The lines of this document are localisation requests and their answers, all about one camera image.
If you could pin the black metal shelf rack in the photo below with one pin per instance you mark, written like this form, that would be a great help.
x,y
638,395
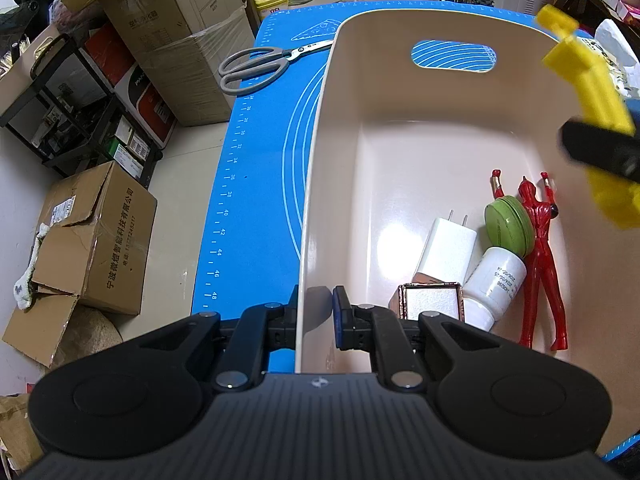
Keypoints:
x,y
67,115

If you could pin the open cardboard box on floor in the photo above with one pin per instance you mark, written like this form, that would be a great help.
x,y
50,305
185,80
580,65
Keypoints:
x,y
91,246

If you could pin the white charger plug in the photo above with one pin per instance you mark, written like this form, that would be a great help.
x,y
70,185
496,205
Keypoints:
x,y
447,252

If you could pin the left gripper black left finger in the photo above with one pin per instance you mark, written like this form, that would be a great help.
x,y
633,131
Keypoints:
x,y
250,340

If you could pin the red superhero figurine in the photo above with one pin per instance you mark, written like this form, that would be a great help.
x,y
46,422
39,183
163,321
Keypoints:
x,y
540,266

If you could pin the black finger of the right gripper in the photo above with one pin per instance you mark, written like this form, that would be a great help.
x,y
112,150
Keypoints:
x,y
607,150

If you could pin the white tissue pack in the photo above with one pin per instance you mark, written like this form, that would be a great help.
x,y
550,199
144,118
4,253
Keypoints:
x,y
623,64

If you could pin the cream plastic storage bin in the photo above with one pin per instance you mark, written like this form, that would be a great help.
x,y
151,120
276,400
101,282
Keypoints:
x,y
417,109

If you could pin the blue silicone baking mat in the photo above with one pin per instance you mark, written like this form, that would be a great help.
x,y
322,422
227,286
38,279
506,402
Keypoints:
x,y
253,232

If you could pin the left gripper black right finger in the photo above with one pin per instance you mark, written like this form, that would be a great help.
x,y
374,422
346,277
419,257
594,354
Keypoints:
x,y
390,342

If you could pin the grey handled scissors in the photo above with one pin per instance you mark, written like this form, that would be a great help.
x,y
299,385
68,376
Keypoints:
x,y
249,70

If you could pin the large stacked cardboard box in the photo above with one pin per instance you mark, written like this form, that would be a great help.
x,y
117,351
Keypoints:
x,y
180,44

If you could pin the white pill bottle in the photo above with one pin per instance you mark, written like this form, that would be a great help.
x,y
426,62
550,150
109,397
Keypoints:
x,y
492,287

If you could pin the green round ointment tin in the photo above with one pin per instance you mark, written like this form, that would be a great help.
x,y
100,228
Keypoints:
x,y
508,226

